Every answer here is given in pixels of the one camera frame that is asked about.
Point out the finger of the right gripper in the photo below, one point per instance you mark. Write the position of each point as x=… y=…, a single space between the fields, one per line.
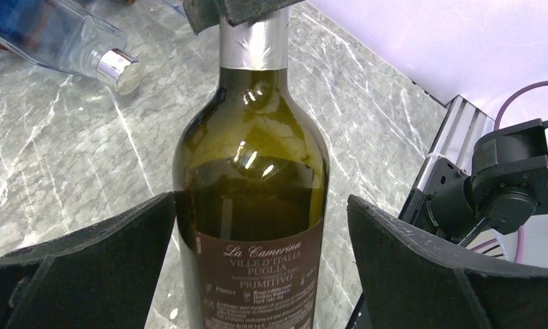
x=203 y=14

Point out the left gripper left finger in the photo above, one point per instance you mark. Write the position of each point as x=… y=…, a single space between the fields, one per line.
x=101 y=276

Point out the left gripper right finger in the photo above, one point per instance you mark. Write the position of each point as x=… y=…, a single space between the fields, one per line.
x=413 y=279

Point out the dark green wine bottle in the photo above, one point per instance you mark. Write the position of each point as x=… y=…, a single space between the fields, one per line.
x=251 y=180

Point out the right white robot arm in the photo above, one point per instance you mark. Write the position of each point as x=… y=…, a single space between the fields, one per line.
x=471 y=181

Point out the blue square bottle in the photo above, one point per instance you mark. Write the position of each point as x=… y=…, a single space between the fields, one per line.
x=64 y=36

